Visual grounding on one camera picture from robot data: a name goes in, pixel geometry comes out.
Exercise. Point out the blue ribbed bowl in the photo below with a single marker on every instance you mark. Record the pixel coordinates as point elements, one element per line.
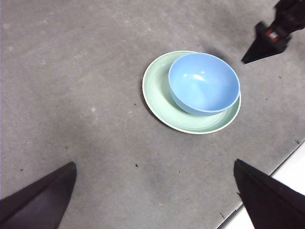
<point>205,90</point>

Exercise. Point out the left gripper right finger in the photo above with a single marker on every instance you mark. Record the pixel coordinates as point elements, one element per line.
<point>274,202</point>

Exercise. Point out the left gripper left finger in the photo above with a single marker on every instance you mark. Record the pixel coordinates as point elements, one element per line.
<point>35,205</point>

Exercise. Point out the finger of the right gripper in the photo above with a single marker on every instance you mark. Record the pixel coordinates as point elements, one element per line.
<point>267,48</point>

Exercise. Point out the green round plate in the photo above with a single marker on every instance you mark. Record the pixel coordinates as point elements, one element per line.
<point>162,105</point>

